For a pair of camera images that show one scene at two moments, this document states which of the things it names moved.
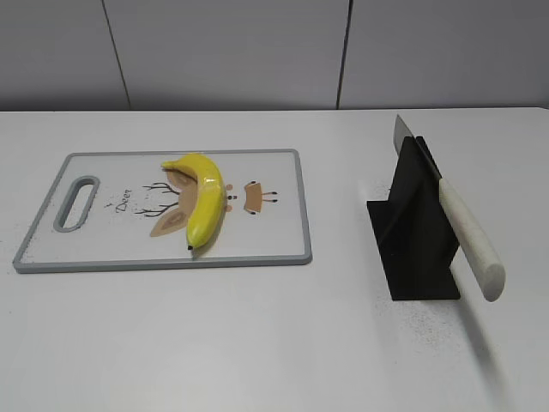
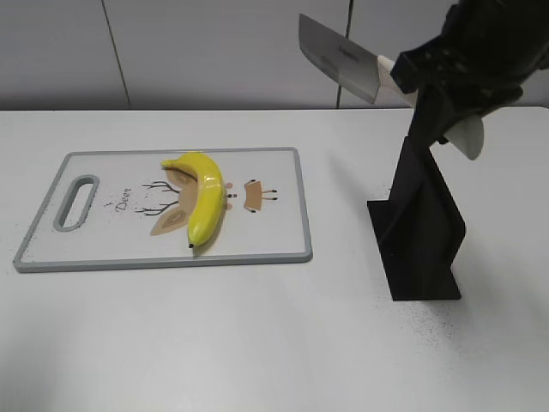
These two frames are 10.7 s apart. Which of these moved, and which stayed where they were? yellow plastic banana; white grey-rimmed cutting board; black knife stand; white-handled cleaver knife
Moved: white-handled cleaver knife
Stayed: yellow plastic banana; white grey-rimmed cutting board; black knife stand
